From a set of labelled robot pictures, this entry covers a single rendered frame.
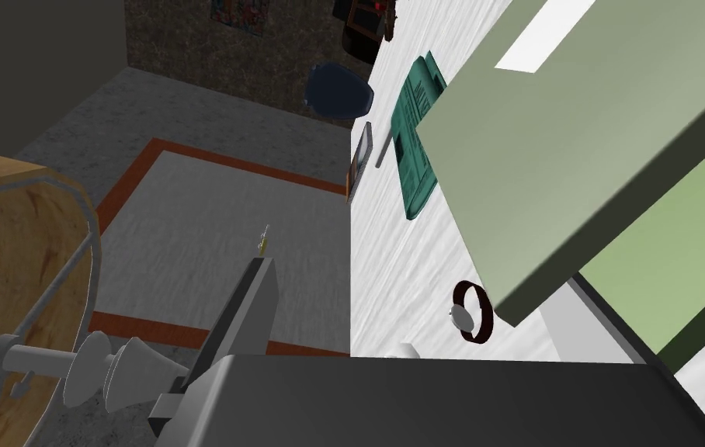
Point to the grey phone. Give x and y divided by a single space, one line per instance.
360 162

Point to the dark red wristwatch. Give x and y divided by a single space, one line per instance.
483 310

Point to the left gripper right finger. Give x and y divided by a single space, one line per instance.
582 335

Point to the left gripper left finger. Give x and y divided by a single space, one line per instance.
252 316

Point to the grey pen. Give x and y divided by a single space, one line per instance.
383 151

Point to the green newspaper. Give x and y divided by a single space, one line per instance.
411 149

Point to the white wooden table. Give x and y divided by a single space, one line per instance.
390 267

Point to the dark wooden shelf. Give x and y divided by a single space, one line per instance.
362 28

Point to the grey rug orange border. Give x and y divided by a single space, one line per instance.
203 211

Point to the dark blue round chair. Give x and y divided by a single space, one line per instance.
337 93

